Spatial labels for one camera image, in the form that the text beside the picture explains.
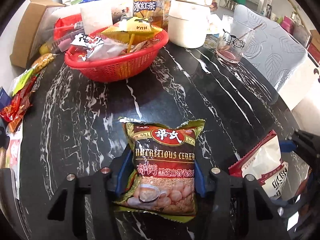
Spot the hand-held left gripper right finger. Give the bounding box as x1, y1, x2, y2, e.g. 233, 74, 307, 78
194, 159, 290, 240

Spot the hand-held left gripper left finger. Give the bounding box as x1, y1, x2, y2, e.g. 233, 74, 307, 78
37, 150, 133, 240

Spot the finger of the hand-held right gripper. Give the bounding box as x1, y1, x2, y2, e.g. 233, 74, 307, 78
279, 129, 320, 167
271, 196, 308, 232

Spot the red white large snack bag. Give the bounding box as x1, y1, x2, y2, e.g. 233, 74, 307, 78
229, 129, 289, 200

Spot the green brown cereal packet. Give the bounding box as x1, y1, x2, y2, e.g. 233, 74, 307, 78
112, 116, 205, 224

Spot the red plastic basket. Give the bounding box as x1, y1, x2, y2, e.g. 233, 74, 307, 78
64, 26, 170, 83

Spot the translucent plastic bag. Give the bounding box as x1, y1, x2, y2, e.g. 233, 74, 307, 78
86, 39, 130, 62

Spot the yellow black snack packet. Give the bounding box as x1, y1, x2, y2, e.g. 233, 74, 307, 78
101, 17, 163, 43

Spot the person's right hand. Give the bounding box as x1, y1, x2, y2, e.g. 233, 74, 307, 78
297, 176, 312, 205

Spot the grey chair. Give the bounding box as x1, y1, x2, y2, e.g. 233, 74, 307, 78
234, 4, 308, 110

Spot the white pink packet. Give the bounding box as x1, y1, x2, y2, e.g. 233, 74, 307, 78
5, 127, 24, 200

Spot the black rounded object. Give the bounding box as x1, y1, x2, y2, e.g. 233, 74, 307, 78
0, 167, 32, 240

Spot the orange snack packet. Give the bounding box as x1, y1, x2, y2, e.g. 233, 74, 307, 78
7, 112, 25, 133

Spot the glass mug with cartoon print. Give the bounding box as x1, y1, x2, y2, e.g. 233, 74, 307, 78
215, 14, 263, 64

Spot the pink box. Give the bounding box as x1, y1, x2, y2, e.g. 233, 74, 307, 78
281, 16, 295, 32

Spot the dark red snack packet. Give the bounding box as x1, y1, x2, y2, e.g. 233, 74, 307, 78
14, 72, 42, 103

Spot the yellow smiley print cloth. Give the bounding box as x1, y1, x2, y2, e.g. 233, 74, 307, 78
204, 15, 225, 49

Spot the green snack packet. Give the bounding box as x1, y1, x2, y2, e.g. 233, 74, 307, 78
12, 67, 35, 97

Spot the yellow pellet snack bag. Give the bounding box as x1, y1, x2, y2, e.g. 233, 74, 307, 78
30, 53, 57, 72

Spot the dark blue jar white lid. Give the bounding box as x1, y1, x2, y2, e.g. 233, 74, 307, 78
0, 87, 12, 110

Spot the clear plastic container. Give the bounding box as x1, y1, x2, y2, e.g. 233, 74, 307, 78
53, 14, 88, 53

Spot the yellow lemon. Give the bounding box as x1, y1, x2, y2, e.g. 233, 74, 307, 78
39, 42, 54, 55

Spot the red packet in clear container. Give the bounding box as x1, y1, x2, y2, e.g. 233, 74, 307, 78
54, 15, 83, 39

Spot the white toilet paper roll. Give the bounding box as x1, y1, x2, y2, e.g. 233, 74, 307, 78
80, 1, 113, 28

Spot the clear zip bag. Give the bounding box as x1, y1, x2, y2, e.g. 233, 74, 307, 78
111, 0, 134, 22

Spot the iced tea bottle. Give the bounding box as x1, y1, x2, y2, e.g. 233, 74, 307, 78
132, 0, 172, 29

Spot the brown cardboard box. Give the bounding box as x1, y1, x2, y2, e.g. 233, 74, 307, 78
10, 0, 59, 68

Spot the cream kettle bottle with handle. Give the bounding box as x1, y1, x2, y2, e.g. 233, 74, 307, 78
168, 0, 215, 49

